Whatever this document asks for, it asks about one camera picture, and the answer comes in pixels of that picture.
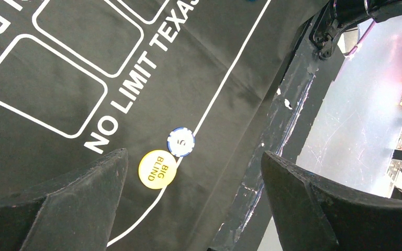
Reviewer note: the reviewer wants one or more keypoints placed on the white blue poker chip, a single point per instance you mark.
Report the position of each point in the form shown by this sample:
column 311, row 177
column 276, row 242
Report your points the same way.
column 180, row 142

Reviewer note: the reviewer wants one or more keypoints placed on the yellow big blind button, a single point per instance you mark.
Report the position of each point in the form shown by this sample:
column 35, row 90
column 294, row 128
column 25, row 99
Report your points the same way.
column 157, row 169

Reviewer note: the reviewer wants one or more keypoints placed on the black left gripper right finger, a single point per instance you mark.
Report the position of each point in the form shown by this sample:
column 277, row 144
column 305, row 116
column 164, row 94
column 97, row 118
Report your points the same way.
column 312, row 212

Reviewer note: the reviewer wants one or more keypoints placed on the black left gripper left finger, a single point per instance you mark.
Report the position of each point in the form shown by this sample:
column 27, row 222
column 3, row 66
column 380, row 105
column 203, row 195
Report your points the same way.
column 74, row 211

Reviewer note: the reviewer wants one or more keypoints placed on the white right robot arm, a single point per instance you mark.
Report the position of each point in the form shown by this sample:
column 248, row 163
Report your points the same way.
column 339, row 16

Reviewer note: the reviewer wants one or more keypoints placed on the black poker felt mat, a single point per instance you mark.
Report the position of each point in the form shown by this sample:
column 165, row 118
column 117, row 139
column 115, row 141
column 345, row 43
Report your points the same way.
column 80, row 79

